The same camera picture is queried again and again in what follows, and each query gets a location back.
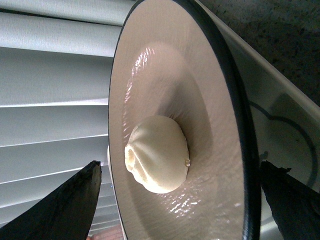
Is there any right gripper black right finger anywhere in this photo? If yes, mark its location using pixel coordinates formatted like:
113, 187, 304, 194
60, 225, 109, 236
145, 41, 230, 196
260, 161, 320, 240

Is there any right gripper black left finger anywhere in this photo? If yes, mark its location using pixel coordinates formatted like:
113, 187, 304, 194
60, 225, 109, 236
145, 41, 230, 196
0, 161, 102, 240

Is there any white steamed bun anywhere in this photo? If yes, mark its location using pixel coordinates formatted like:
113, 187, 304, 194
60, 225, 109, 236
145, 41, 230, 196
124, 115, 190, 194

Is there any beige plate black rim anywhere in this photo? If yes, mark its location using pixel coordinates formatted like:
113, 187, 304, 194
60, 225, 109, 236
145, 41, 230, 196
108, 0, 261, 240

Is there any white bear print tray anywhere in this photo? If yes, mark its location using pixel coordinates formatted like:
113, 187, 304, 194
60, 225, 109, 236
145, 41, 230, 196
194, 0, 320, 240

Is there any grey pleated curtain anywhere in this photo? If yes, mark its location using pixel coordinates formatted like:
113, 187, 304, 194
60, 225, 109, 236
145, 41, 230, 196
0, 0, 134, 239

